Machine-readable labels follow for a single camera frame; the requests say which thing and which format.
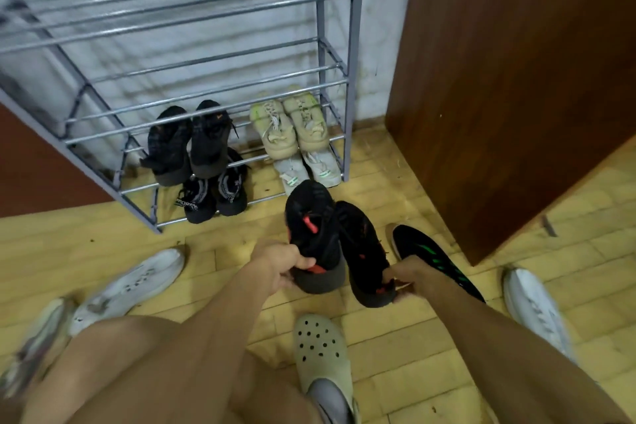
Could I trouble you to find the person's right hand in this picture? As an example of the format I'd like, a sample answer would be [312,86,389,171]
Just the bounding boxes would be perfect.
[381,254,451,304]

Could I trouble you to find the person's left hand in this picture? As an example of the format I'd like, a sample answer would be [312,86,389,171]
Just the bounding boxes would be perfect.
[250,238,317,293]

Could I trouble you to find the black sneaker green stripes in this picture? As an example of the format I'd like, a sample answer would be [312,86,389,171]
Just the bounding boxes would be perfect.
[391,223,487,304]

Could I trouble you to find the black sneaker red patches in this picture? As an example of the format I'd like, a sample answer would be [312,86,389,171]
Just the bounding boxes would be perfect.
[335,199,398,309]
[284,179,347,295]

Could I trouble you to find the white knit sneaker green stripe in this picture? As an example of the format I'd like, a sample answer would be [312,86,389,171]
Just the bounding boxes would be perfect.
[303,148,344,189]
[272,155,311,197]

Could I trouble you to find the black sneaker grey stripes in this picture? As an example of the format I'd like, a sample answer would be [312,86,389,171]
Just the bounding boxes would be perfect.
[215,148,251,217]
[174,175,218,225]

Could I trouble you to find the plain white sneaker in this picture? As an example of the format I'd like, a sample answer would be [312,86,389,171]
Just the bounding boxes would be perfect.
[502,265,580,365]
[67,247,186,339]

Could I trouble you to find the beige sneaker neon yellow accent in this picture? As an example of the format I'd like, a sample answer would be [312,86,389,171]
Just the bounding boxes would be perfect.
[249,99,300,161]
[282,90,331,153]

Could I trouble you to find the black sneaker orange marks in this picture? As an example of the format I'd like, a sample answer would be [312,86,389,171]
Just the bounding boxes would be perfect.
[190,99,235,180]
[138,105,193,187]

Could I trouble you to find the grey metal shoe rack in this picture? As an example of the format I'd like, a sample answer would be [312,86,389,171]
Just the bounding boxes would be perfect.
[0,0,365,235]

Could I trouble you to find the grey purple sneaker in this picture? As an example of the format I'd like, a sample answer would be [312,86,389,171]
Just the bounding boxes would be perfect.
[0,297,78,399]

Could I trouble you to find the person's right forearm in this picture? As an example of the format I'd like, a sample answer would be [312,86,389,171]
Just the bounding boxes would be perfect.
[427,269,635,424]

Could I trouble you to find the person's left forearm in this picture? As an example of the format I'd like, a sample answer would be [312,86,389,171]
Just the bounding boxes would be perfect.
[67,259,279,424]

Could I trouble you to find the person's bare leg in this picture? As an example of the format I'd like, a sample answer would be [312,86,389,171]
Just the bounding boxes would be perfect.
[19,314,324,424]

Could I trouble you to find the beige perforated clog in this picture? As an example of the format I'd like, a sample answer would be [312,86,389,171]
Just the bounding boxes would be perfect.
[293,314,360,424]

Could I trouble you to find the grey sock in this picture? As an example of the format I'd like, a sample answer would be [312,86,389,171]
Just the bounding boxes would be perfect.
[305,378,356,424]

